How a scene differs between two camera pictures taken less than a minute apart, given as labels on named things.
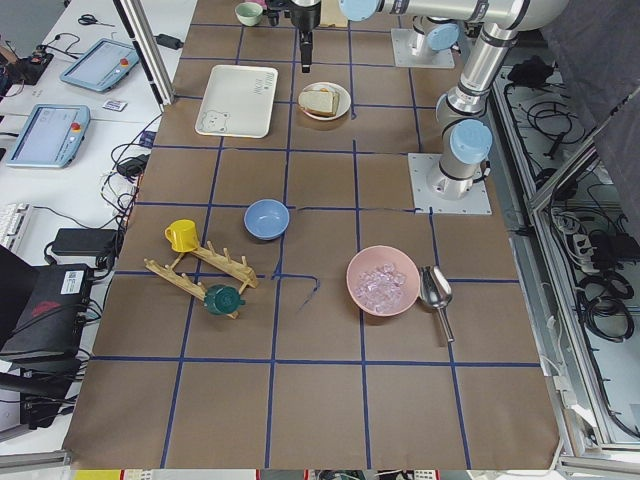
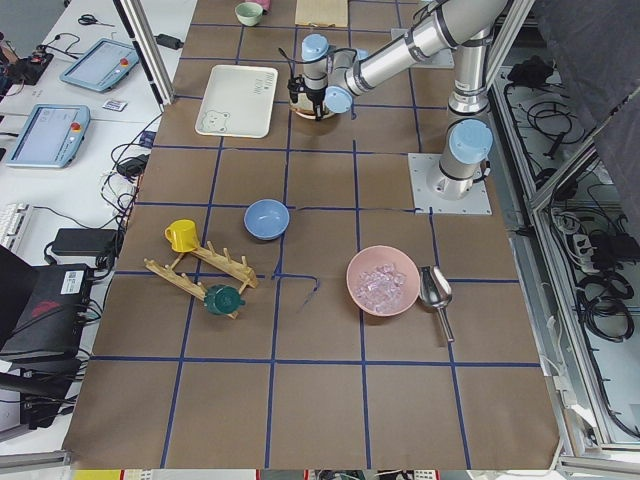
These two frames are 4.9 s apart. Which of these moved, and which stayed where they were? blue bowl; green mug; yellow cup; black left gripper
Moved: black left gripper
Stayed: blue bowl; green mug; yellow cup
